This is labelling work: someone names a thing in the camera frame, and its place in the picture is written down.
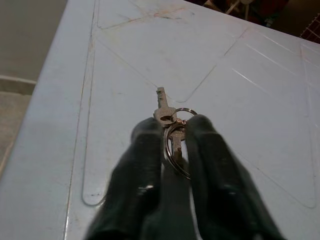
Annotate pale skirting board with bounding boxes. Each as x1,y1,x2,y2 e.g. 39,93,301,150
0,74,38,95

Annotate silver keys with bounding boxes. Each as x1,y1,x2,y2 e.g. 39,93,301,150
152,86,201,180

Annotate white plastic folding table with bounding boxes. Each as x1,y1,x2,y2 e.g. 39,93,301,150
0,0,320,240

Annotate red brick pillar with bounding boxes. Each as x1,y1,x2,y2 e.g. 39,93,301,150
298,14,320,43

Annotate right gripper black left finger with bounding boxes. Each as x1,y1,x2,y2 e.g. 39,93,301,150
83,116,166,240

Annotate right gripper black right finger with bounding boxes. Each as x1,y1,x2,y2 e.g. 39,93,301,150
184,113,288,240

